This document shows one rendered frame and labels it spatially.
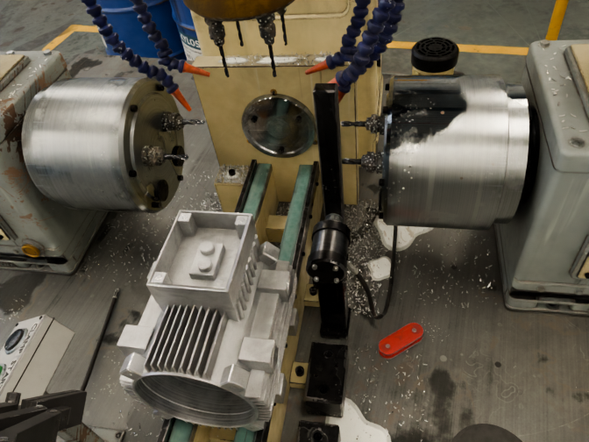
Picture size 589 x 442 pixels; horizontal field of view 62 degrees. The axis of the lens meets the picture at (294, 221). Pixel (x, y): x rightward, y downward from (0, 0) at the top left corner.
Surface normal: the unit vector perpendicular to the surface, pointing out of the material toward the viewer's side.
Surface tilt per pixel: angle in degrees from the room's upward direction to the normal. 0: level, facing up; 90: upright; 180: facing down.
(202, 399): 17
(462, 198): 81
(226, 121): 90
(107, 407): 0
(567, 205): 90
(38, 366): 63
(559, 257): 90
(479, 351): 0
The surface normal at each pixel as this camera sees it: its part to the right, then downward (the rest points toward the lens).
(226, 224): -0.17, 0.74
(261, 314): -0.11, -0.67
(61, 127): -0.18, -0.11
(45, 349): 0.82, -0.26
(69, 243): 0.98, 0.05
